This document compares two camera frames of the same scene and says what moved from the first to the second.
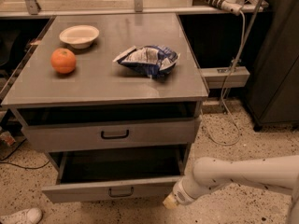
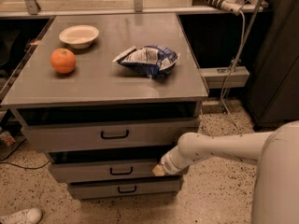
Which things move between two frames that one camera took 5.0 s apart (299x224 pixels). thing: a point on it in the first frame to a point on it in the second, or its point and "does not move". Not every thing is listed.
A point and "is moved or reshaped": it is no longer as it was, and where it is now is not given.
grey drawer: (114, 173) is moved or reshaped
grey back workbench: (30, 1) does not move
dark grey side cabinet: (272, 88) does not move
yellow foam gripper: (179, 194) to (167, 167)
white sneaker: (29, 216) does not move
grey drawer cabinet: (114, 101) does not move
